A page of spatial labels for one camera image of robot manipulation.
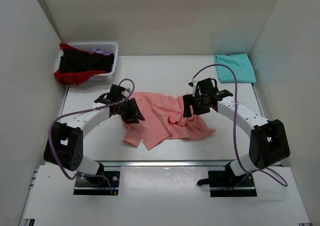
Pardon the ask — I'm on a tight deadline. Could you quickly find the lavender t shirt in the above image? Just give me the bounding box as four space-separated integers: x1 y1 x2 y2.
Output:
90 47 112 56

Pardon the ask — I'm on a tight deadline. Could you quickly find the black t shirt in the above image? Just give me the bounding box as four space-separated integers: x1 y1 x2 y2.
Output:
59 49 115 73

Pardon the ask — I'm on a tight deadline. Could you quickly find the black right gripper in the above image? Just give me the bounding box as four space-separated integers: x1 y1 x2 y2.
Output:
183 93 210 118

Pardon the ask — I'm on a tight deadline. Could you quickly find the red t shirt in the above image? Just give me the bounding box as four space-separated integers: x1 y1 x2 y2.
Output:
54 43 101 85

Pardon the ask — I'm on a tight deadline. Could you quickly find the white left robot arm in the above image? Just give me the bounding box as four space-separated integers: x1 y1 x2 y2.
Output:
43 84 144 185

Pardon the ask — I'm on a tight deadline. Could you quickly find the white plastic basket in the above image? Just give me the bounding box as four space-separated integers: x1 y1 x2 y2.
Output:
53 42 119 85

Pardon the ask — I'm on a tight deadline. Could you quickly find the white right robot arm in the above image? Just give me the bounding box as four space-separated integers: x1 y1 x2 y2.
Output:
183 78 291 186

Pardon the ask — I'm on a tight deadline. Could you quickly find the folded teal t shirt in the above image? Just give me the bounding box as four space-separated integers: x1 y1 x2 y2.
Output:
214 53 257 84

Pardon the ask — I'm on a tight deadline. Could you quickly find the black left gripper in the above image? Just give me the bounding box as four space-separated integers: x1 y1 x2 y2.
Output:
118 97 146 124

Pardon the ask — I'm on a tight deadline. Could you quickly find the pink t shirt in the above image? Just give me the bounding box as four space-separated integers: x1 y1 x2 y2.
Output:
123 92 216 150

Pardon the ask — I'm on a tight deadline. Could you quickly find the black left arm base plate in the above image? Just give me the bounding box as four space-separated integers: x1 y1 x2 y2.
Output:
73 166 121 196

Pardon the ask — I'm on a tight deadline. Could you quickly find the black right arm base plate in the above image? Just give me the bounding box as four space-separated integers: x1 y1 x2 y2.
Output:
196 170 258 197

